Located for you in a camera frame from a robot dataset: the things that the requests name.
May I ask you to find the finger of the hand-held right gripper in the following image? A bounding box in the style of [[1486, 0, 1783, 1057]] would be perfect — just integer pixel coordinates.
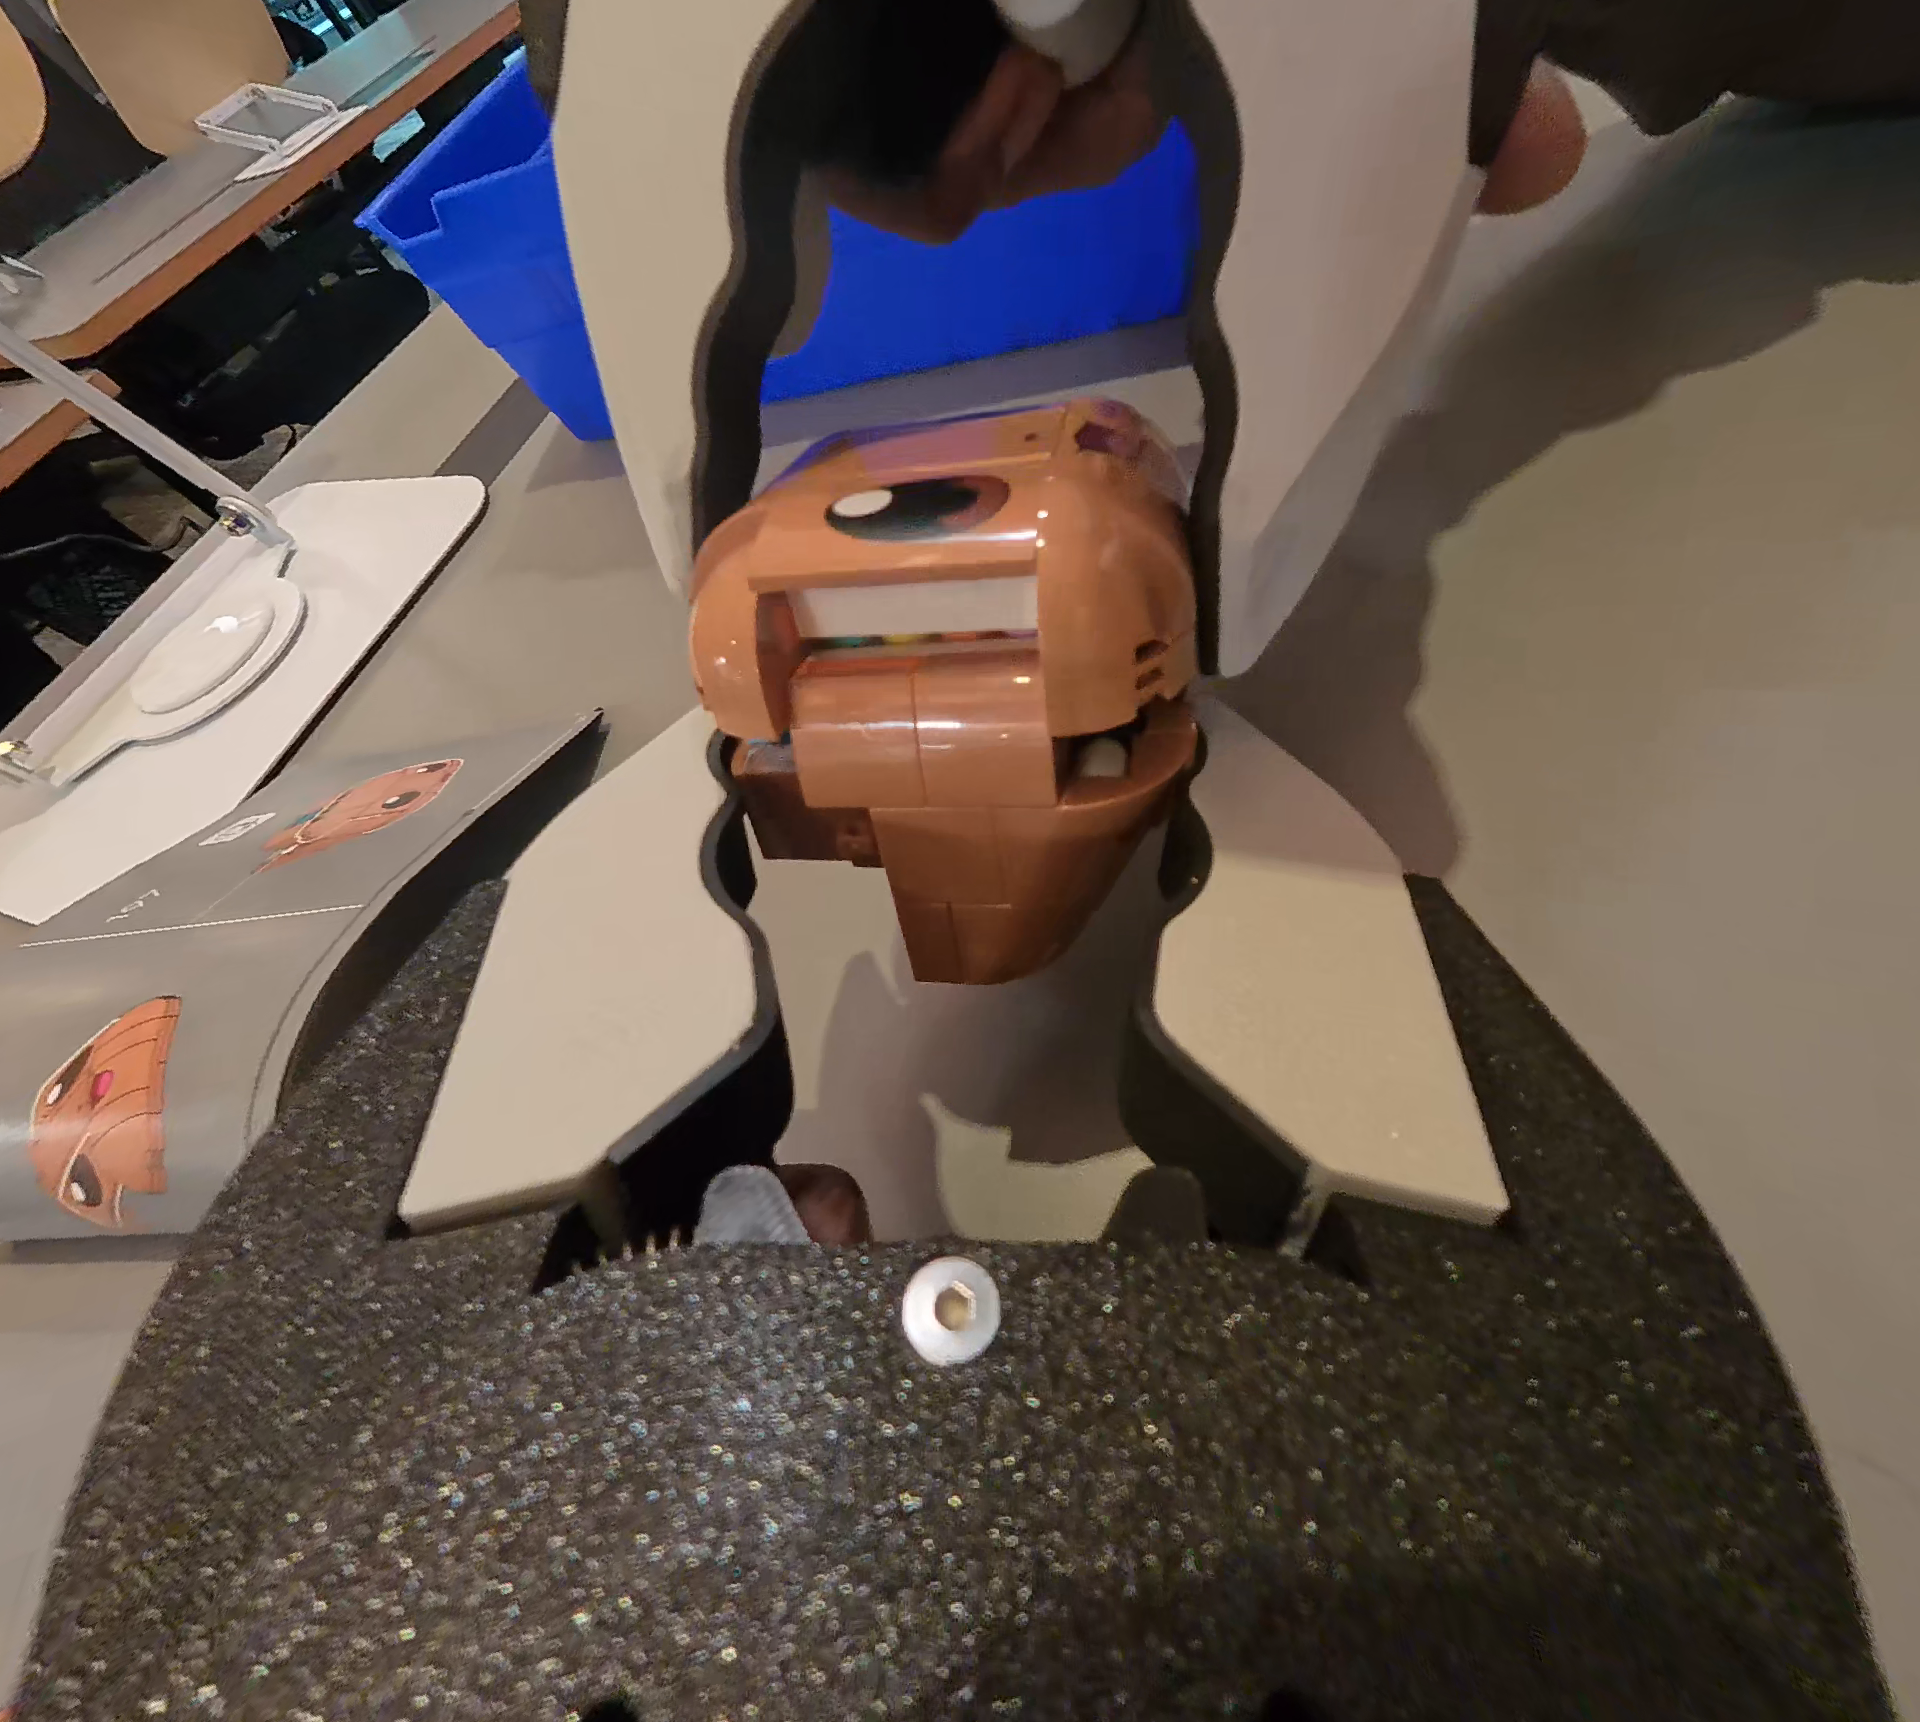
[[545, 0, 859, 592], [1144, 0, 1505, 684]]

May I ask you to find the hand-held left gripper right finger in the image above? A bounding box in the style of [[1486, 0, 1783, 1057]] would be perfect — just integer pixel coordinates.
[[1124, 702, 1512, 1226]]

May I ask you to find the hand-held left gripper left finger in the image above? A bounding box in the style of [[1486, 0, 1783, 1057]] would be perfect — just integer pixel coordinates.
[[392, 710, 791, 1236]]

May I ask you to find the grey instruction booklet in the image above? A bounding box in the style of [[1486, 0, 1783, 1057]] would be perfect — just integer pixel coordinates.
[[0, 710, 609, 1243]]

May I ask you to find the brown lego head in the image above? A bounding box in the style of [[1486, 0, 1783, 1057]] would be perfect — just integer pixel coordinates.
[[690, 400, 1209, 992]]

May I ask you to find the person's right hand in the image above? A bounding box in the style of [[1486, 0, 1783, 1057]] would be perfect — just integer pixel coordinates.
[[831, 26, 1588, 247]]

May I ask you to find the person's left hand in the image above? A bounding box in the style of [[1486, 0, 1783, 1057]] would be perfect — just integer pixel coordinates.
[[777, 1163, 875, 1247]]

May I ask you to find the blue plastic bin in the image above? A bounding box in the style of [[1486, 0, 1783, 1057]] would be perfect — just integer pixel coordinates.
[[354, 57, 1200, 441]]

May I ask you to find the wooden top desk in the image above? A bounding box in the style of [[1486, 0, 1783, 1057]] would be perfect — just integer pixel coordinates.
[[0, 0, 529, 358]]

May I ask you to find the small clear desk stand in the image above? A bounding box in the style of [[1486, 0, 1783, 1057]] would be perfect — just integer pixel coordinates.
[[196, 83, 369, 179]]

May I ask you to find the white desk stand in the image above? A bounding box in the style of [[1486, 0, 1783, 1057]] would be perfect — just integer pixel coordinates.
[[0, 253, 490, 929]]

